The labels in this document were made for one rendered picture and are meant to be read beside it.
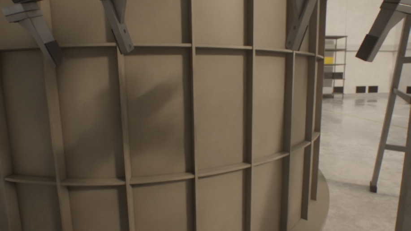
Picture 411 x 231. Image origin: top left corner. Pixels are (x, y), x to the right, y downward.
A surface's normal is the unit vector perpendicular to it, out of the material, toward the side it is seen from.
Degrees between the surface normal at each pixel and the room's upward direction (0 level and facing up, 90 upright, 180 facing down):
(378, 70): 90
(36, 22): 83
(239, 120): 90
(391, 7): 83
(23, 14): 113
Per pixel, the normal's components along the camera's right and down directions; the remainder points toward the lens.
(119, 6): -0.08, 0.51
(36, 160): -0.14, 0.12
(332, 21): 0.10, 0.11
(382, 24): -0.99, -0.10
